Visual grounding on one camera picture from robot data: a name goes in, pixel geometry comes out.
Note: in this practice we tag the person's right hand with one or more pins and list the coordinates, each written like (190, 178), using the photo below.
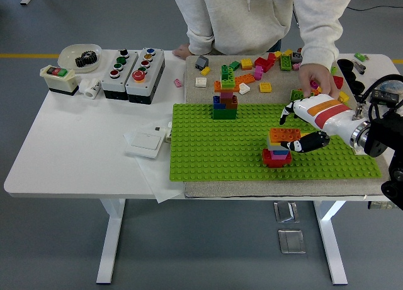
(182, 52)

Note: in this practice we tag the person's left hand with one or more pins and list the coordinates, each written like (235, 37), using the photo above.
(318, 77)

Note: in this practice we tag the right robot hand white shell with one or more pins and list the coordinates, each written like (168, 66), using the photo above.
(327, 113)

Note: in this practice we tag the orange eight-stud brick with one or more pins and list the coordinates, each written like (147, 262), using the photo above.
(283, 134)
(245, 79)

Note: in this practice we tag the person's right forearm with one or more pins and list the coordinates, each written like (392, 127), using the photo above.
(199, 41)

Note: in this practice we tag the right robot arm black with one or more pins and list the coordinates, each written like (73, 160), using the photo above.
(378, 138)

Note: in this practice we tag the person's left forearm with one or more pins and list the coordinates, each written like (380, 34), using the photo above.
(318, 47)

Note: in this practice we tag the magenta brick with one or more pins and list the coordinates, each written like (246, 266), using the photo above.
(315, 84)

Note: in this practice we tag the grey sloped brick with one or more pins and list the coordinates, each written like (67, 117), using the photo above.
(201, 62)

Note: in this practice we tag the light pink brick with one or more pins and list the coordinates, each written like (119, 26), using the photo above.
(297, 67)

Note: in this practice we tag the lime green six-stud brick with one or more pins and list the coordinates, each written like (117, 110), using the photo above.
(296, 96)

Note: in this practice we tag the grey brick with round holes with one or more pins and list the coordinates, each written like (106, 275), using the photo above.
(297, 56)

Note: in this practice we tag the small yellow brick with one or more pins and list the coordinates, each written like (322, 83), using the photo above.
(205, 71)
(278, 54)
(288, 52)

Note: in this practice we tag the small pink brick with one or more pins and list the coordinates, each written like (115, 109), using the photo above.
(178, 83)

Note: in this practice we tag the white square brick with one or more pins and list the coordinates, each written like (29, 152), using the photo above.
(200, 82)

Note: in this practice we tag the small dark green brick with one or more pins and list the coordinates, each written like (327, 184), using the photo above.
(225, 71)

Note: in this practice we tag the yellow four-stud brick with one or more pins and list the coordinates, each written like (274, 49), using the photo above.
(265, 87)
(246, 64)

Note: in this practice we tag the orange flat brick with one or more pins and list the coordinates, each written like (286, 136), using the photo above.
(226, 90)

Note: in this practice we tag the pink tall brick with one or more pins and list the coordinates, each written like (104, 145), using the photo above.
(258, 72)

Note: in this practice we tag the small blue brick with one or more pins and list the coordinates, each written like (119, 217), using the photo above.
(279, 153)

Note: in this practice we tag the dusty pink brick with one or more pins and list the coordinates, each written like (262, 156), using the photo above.
(226, 96)

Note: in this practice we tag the yellow eight-stud brick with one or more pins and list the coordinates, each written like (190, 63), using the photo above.
(272, 142)

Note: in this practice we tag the light grey brick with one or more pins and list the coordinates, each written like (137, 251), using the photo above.
(274, 147)

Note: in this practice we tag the pink flat brick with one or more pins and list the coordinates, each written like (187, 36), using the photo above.
(278, 157)

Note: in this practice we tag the white sloped brick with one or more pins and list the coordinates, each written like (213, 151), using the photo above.
(244, 89)

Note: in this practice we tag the brown brick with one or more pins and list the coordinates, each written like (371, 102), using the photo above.
(233, 105)

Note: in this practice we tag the large dark green brick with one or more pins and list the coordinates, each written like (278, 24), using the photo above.
(224, 115)

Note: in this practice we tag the wide red brick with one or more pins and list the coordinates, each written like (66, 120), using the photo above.
(267, 160)

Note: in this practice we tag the emergency stop control box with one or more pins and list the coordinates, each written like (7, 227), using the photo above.
(151, 72)

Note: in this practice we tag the small metal tool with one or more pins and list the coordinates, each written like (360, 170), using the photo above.
(359, 67)

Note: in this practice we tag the small green clip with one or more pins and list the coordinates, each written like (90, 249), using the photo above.
(359, 55)

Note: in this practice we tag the four-button control box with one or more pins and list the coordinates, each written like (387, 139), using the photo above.
(126, 72)

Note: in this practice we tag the black electronic module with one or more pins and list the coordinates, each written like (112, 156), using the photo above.
(385, 96)

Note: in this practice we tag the person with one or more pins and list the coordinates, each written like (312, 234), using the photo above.
(245, 19)

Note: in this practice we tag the black gear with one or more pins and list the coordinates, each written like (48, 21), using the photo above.
(85, 59)

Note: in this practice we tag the white pipe tee fitting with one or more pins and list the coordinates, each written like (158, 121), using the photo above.
(89, 88)

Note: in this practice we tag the green studded baseplate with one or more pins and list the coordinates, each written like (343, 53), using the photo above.
(204, 151)

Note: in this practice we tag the metal floor outlet plate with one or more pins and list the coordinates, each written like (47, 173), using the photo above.
(286, 212)
(291, 241)

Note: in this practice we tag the under-table control panel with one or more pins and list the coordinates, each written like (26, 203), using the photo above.
(384, 205)

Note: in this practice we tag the white bowl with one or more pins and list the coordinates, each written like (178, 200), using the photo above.
(67, 58)

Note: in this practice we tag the white table leg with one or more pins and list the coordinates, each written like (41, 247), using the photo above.
(110, 239)
(330, 239)

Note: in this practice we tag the white paper sheet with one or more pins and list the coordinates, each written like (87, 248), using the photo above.
(157, 183)

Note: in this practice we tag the white wall switch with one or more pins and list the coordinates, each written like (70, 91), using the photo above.
(143, 142)

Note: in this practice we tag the red green switch box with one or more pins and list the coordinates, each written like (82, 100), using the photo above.
(60, 82)

